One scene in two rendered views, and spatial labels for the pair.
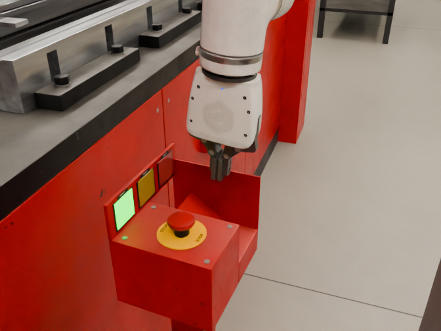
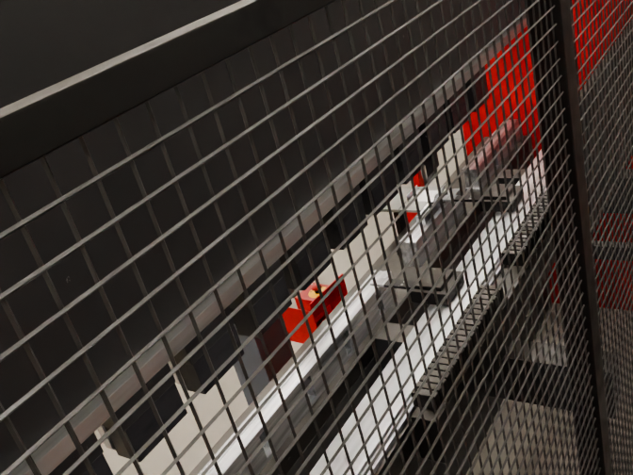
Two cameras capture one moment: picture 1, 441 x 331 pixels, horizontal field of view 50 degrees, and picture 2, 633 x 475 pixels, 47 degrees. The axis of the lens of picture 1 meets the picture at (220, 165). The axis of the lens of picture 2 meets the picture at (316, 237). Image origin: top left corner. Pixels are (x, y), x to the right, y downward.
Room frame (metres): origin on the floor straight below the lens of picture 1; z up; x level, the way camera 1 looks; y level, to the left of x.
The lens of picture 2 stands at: (2.61, 0.87, 2.06)
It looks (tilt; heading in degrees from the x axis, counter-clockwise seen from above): 26 degrees down; 200
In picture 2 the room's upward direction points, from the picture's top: 16 degrees counter-clockwise
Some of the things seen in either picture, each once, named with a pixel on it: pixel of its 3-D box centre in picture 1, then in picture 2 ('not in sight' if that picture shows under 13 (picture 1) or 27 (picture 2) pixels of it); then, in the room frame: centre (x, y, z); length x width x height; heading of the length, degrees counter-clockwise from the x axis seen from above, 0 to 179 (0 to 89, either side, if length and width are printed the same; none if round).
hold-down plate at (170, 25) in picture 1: (173, 27); not in sight; (1.29, 0.13, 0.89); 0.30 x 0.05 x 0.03; 162
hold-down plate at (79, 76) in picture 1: (94, 74); not in sight; (0.91, 0.25, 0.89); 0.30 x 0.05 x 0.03; 162
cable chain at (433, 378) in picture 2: not in sight; (461, 341); (1.21, 0.64, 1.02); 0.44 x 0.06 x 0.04; 162
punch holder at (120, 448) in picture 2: not in sight; (135, 401); (1.66, 0.06, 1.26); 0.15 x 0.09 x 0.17; 162
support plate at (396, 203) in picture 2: not in sight; (397, 198); (0.30, 0.36, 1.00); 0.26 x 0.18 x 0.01; 72
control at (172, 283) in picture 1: (190, 229); (315, 306); (0.59, 0.05, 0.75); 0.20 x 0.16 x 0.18; 157
